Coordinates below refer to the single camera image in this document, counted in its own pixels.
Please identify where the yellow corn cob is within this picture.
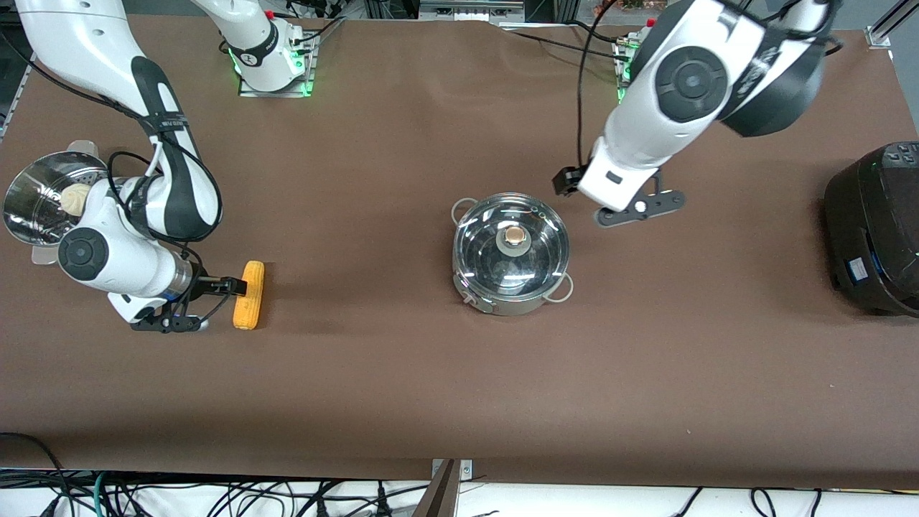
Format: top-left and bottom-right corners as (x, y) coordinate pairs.
(232, 260), (266, 330)

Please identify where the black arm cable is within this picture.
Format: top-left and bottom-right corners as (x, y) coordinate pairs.
(0, 29), (225, 324)
(574, 0), (618, 173)

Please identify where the white steamed bun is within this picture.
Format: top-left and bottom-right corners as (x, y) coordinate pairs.
(60, 184), (93, 216)

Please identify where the stainless steel cooking pot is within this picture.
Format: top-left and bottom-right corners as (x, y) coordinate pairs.
(451, 192), (575, 317)

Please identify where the brown table cover mat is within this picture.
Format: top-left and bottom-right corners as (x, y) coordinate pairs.
(0, 14), (919, 490)

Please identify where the black cable on table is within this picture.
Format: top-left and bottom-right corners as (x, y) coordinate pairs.
(499, 25), (622, 61)

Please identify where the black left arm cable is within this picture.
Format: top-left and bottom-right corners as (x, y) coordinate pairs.
(574, 0), (618, 173)

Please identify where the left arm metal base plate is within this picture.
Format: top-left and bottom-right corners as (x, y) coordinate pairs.
(614, 32), (634, 103)

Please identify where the aluminium corner profile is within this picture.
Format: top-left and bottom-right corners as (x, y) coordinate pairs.
(865, 0), (919, 47)

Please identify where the stainless steel steamer pot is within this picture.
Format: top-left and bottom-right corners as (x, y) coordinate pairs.
(2, 140), (116, 266)

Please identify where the dark brown angled bar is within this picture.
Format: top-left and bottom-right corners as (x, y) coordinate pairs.
(413, 460), (460, 517)

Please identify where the grey metal frame bar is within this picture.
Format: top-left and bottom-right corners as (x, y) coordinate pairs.
(419, 0), (525, 22)

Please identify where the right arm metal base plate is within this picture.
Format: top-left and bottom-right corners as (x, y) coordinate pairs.
(238, 32), (317, 98)

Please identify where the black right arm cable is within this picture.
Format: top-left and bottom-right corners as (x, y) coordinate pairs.
(0, 29), (225, 324)

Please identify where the black curved floor cable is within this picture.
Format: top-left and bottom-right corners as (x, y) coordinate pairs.
(0, 431), (73, 517)

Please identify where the glass pot lid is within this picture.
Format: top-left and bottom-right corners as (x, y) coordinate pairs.
(452, 192), (572, 297)

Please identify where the aluminium side profile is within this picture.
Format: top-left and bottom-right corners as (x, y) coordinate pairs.
(0, 61), (35, 141)

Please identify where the black rice cooker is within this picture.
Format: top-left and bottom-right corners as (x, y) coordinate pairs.
(823, 141), (919, 318)

